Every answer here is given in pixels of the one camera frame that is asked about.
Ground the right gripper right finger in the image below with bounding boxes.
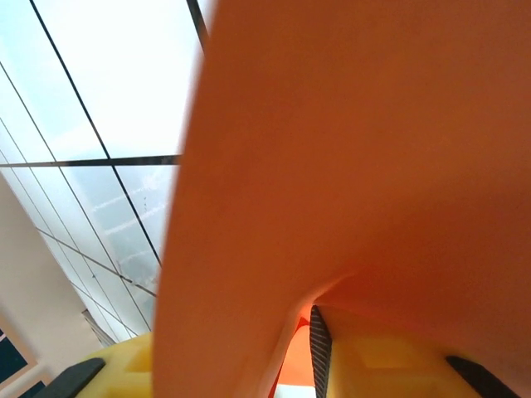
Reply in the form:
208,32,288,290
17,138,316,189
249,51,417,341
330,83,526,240
309,305,531,398

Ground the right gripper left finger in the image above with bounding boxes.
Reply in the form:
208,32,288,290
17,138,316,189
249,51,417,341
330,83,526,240
41,331,155,398

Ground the orange paper sheet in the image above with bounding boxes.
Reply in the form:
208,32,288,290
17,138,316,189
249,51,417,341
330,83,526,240
151,0,531,398

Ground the aluminium side rail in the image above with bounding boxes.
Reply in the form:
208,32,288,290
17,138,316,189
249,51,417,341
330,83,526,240
80,308,119,347

